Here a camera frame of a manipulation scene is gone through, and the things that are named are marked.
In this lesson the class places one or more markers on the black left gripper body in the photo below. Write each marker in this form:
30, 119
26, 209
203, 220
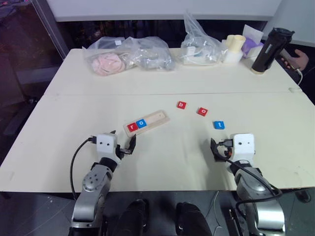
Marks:
123, 151

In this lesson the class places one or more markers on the white paper sheet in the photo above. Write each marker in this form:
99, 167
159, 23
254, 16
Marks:
252, 32

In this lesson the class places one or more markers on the plastic bag with white items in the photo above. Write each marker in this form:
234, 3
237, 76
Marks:
199, 49

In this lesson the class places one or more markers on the blue letter o tile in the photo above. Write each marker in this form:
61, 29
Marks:
141, 123

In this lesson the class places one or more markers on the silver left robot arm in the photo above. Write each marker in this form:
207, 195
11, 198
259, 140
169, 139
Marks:
92, 183

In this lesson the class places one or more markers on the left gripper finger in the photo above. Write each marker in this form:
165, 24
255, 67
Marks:
113, 133
132, 146

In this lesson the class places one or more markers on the red letter o tile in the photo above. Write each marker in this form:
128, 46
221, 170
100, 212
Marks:
202, 111

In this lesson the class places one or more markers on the blue letter t tile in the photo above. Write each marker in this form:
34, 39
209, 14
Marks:
219, 125

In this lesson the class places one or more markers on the wooden letter tray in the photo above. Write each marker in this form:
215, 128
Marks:
157, 119

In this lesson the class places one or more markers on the plastic bag with grey items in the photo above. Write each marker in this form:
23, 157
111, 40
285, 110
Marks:
152, 55

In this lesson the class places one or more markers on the red letter b tile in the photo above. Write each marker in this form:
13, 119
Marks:
181, 105

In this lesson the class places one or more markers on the black floor bracket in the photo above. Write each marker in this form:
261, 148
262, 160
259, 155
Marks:
233, 221

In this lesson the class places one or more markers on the plastic bag with pink item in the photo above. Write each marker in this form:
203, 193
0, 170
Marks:
105, 61

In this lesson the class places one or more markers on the red letter r tile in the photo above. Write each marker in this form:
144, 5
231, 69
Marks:
132, 127

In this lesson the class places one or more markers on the dark rounded shape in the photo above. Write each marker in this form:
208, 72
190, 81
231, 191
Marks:
192, 218
134, 217

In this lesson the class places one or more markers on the small white table clip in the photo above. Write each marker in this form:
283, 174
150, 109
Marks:
294, 89

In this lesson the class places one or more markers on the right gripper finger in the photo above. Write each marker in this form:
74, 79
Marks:
214, 148

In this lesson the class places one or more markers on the cream plastic cups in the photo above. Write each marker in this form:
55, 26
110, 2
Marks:
235, 43

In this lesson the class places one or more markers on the black drink bottle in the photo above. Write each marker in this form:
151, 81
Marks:
269, 51

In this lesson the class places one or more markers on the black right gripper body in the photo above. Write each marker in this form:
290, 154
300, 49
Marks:
221, 154

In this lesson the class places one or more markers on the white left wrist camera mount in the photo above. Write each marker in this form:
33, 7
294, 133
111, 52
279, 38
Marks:
106, 146

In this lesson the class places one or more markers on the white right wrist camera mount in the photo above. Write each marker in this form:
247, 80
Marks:
243, 146

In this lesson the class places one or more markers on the bystander bare hand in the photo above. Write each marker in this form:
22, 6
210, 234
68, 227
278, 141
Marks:
301, 59

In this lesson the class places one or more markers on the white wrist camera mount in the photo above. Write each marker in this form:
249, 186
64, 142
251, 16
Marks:
243, 146
106, 146

